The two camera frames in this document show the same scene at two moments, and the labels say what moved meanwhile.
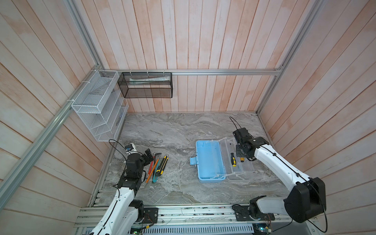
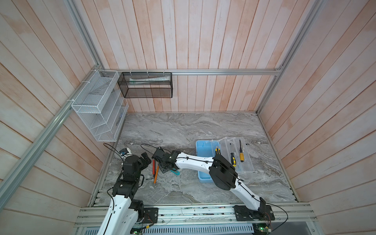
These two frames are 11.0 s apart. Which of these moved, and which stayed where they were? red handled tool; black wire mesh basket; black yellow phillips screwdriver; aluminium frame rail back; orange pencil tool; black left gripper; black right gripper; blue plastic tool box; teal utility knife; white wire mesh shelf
Moved: orange pencil tool; red handled tool; teal utility knife; black right gripper
Stayed: black yellow phillips screwdriver; black left gripper; black wire mesh basket; white wire mesh shelf; blue plastic tool box; aluminium frame rail back
